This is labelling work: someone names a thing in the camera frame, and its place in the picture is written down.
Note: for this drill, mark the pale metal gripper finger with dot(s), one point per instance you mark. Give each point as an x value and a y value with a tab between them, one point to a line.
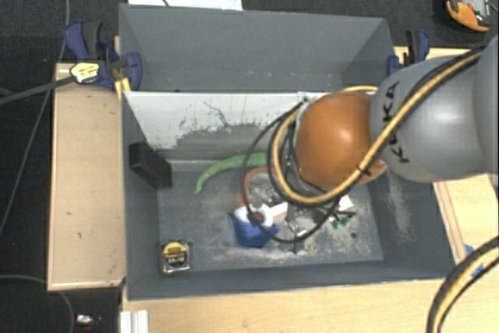
302	234
292	227

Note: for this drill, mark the blue plastic cup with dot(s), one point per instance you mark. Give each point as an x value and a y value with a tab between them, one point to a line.
249	236

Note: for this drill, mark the green curved toy bean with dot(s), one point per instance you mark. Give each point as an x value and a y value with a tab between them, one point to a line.
218	169

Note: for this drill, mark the yellow and black tape measure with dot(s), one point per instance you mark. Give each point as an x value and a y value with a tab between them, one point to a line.
175	256

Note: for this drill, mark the black rectangular box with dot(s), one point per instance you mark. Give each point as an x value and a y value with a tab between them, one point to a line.
150	165

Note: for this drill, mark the grey metal bin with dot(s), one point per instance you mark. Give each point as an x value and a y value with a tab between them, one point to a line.
218	50

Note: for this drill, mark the pale wood board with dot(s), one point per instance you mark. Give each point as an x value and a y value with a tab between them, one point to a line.
85	183

